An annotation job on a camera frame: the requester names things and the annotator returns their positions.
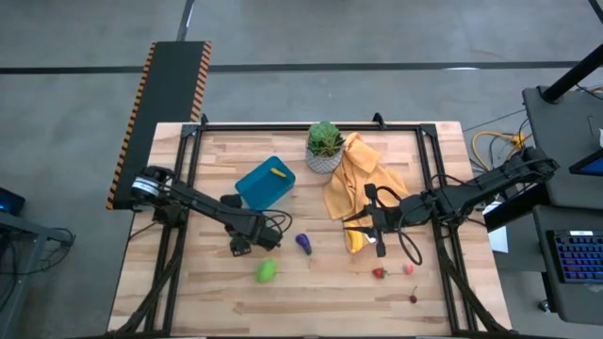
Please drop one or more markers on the monitor with blue screen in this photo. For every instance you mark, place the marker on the monitor with blue screen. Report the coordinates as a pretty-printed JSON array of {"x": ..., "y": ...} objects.
[{"x": 593, "y": 166}]

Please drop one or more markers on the potted succulent in patterned pot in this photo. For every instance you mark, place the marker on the potted succulent in patterned pot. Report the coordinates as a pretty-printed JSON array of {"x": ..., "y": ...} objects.
[{"x": 324, "y": 141}]

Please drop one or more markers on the red toy cherry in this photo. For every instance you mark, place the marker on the red toy cherry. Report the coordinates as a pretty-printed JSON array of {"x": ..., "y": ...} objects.
[{"x": 413, "y": 299}]

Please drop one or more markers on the pink toy fruit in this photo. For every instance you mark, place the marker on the pink toy fruit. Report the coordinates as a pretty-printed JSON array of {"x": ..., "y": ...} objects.
[{"x": 408, "y": 269}]

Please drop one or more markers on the red toy strawberry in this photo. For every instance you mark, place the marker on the red toy strawberry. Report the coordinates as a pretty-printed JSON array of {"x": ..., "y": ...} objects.
[{"x": 378, "y": 272}]

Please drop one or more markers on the black metal pole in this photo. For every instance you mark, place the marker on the black metal pole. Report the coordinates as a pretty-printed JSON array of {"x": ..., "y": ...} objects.
[{"x": 570, "y": 75}]

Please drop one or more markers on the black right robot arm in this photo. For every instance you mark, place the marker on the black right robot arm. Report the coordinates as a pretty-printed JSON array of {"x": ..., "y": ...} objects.
[{"x": 471, "y": 195}]

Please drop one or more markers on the black aluminium table frame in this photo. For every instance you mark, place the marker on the black aluminium table frame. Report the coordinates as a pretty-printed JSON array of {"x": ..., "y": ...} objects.
[{"x": 259, "y": 127}]

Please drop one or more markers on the teal plastic container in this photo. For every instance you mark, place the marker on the teal plastic container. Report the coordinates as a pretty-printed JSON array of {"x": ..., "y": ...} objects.
[{"x": 261, "y": 188}]

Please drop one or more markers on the dark device with blue light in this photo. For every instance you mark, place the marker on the dark device with blue light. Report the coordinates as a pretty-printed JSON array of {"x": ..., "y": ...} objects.
[{"x": 9, "y": 202}]

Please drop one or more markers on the white paper sheet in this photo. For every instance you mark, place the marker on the white paper sheet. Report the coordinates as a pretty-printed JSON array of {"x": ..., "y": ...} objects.
[{"x": 500, "y": 240}]

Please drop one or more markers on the desk caster wheel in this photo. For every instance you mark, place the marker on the desk caster wheel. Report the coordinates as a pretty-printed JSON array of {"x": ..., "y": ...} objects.
[{"x": 544, "y": 306}]

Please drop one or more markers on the black mat with orange stripes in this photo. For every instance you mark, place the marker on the black mat with orange stripes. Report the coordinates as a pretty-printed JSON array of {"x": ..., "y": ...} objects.
[{"x": 165, "y": 85}]

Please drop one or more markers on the yellow waffle cloth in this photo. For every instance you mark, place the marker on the yellow waffle cloth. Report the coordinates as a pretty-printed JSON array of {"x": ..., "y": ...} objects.
[{"x": 353, "y": 179}]

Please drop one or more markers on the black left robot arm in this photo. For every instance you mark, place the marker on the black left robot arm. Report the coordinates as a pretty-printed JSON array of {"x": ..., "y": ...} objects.
[{"x": 202, "y": 202}]

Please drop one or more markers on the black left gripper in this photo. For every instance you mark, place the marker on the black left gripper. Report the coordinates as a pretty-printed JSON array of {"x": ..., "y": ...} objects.
[{"x": 261, "y": 233}]

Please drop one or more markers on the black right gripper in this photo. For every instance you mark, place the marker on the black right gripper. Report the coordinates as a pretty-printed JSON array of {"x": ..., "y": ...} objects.
[{"x": 405, "y": 214}]

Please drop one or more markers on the grey metal cart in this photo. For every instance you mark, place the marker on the grey metal cart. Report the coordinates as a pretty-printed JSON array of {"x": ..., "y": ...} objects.
[{"x": 19, "y": 226}]

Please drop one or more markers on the backlit computer keyboard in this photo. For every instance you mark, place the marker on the backlit computer keyboard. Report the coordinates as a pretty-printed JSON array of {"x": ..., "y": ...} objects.
[{"x": 579, "y": 256}]

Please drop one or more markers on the small yellow toy piece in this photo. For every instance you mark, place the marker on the small yellow toy piece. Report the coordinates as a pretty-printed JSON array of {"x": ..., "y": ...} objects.
[{"x": 278, "y": 172}]

